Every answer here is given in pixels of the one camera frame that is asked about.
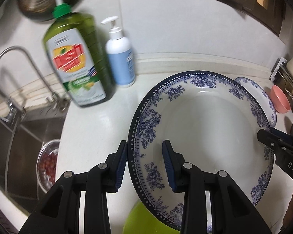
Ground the large blue floral plate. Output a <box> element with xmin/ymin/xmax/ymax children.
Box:
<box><xmin>127</xmin><ymin>71</ymin><xmax>274</xmax><ymax>230</ymax></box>

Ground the green plastic plate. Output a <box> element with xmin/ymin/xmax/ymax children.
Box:
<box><xmin>123</xmin><ymin>201</ymin><xmax>180</xmax><ymax>234</ymax></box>

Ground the pink bowl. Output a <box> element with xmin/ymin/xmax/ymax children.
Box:
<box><xmin>270</xmin><ymin>85</ymin><xmax>290</xmax><ymax>113</ymax></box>

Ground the small blue floral plate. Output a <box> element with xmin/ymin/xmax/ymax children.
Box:
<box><xmin>235</xmin><ymin>77</ymin><xmax>277</xmax><ymax>127</ymax></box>

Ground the steel strainer bowl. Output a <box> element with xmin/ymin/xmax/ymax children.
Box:
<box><xmin>36</xmin><ymin>139</ymin><xmax>60</xmax><ymax>193</ymax></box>

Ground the white dish rack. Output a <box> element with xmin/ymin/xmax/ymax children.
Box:
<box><xmin>269</xmin><ymin>57</ymin><xmax>288</xmax><ymax>82</ymax></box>

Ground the steel sink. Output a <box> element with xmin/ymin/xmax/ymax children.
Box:
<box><xmin>0</xmin><ymin>107</ymin><xmax>67</xmax><ymax>214</ymax></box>

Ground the steel faucet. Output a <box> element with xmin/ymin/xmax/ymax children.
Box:
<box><xmin>0</xmin><ymin>47</ymin><xmax>69</xmax><ymax>113</ymax></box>

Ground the green dish soap bottle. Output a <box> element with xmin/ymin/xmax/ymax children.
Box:
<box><xmin>43</xmin><ymin>0</ymin><xmax>115</xmax><ymax>107</ymax></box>

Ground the white blue pump bottle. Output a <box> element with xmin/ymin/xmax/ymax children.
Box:
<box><xmin>101</xmin><ymin>16</ymin><xmax>135</xmax><ymax>87</ymax></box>

